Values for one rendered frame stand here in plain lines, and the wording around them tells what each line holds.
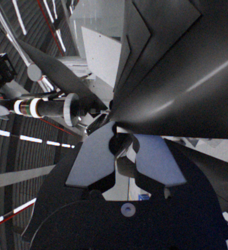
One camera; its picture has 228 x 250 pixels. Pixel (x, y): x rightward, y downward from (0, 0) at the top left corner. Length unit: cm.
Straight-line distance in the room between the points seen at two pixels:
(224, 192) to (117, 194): 740
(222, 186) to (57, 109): 36
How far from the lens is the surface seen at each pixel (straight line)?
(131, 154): 31
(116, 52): 49
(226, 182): 28
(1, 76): 30
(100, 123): 28
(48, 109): 27
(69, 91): 33
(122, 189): 754
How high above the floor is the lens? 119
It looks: level
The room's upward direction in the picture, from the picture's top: 86 degrees counter-clockwise
